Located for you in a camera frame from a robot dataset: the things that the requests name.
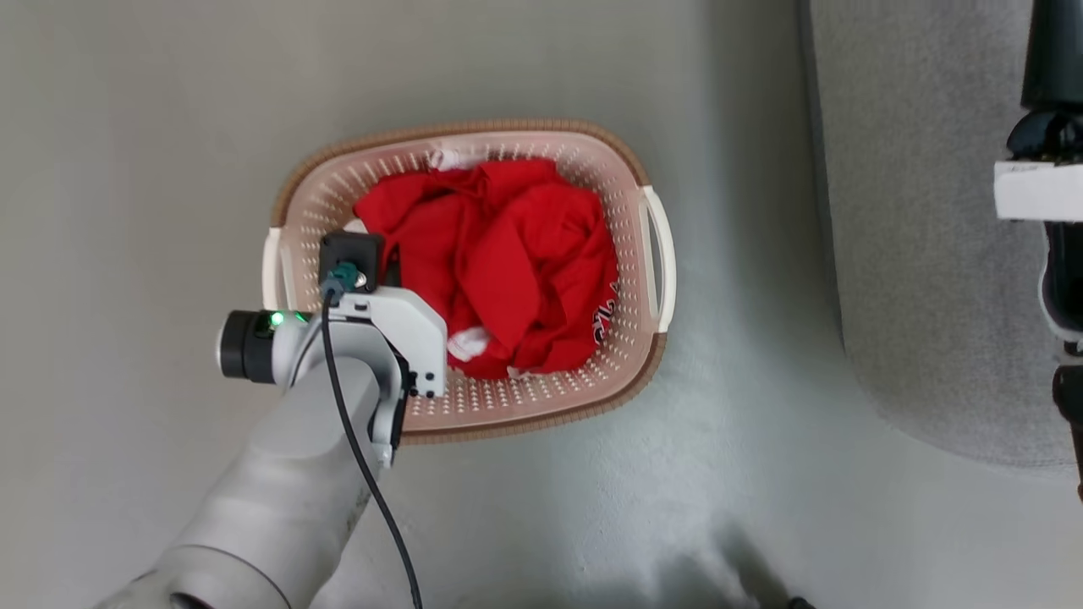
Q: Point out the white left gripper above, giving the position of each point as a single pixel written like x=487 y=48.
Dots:
x=406 y=330

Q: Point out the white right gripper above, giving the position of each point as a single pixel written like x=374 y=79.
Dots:
x=1036 y=193

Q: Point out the red garment white trim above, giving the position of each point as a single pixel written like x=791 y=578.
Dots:
x=606 y=326
x=508 y=254

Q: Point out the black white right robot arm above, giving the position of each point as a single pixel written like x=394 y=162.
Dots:
x=1058 y=51

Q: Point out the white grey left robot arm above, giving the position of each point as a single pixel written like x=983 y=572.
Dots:
x=279 y=507

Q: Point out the pink perforated plastic laundry basket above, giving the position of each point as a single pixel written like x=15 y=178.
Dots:
x=525 y=402

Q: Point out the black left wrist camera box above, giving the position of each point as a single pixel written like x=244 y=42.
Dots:
x=351 y=249

